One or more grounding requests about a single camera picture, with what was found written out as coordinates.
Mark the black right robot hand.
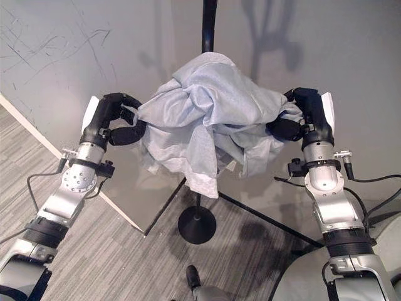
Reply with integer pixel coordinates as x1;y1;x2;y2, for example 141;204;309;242
266;87;336;146

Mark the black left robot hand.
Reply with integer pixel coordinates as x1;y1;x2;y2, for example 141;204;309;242
80;92;147;147

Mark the light blue shirt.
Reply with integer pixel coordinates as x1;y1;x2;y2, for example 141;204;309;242
120;51;303;199

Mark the black clothes rack stand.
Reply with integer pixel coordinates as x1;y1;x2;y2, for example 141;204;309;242
177;0;219;245

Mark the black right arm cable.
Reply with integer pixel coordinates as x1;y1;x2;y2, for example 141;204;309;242
274;161;401;230

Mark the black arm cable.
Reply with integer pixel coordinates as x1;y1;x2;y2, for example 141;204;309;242
0;156;107;245
274;161;401;230

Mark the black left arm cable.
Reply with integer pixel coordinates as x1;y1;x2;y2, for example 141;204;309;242
0;156;107;245

